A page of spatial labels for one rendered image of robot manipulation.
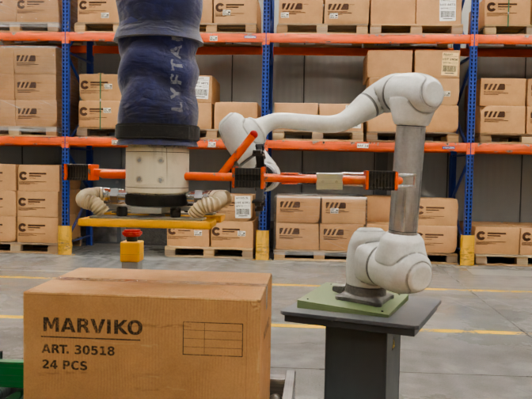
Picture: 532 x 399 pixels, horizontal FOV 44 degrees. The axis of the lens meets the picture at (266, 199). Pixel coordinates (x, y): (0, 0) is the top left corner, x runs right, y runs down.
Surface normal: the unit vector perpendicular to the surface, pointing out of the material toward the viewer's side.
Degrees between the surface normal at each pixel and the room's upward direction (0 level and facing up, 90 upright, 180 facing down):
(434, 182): 90
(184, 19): 102
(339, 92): 90
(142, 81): 74
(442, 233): 87
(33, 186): 93
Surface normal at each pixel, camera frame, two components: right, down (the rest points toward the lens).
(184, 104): 0.72, -0.15
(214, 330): -0.07, 0.05
